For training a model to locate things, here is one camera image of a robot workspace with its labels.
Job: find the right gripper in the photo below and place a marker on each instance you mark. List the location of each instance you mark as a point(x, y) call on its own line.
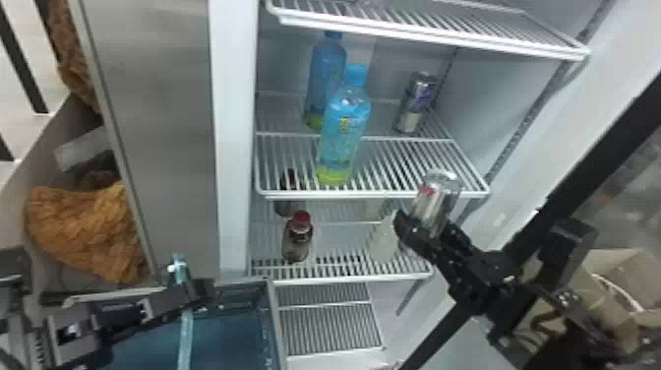
point(477, 274)

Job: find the silver can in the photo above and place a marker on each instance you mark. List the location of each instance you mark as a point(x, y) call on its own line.
point(414, 100)
point(438, 196)

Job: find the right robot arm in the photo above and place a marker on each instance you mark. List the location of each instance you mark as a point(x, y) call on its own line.
point(558, 330)

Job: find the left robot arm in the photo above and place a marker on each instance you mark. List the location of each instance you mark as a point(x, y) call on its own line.
point(129, 315)

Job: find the dark bottle with red cap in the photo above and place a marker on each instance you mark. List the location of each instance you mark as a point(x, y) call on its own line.
point(297, 235)

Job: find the blue bottle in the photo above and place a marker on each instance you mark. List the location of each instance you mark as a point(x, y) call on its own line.
point(325, 67)
point(343, 124)

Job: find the fridge door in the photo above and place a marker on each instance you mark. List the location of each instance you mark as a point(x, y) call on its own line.
point(594, 165)

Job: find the blue basket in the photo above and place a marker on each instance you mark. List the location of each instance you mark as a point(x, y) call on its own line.
point(227, 341)

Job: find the white fridge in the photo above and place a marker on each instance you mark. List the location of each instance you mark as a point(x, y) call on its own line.
point(175, 129)

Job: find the orange snack packet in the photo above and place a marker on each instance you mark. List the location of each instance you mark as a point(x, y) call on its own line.
point(72, 57)
point(88, 227)

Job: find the white shelf trolley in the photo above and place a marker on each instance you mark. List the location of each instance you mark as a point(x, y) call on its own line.
point(31, 155)

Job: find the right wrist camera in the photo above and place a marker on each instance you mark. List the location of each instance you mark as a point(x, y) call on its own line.
point(568, 253)

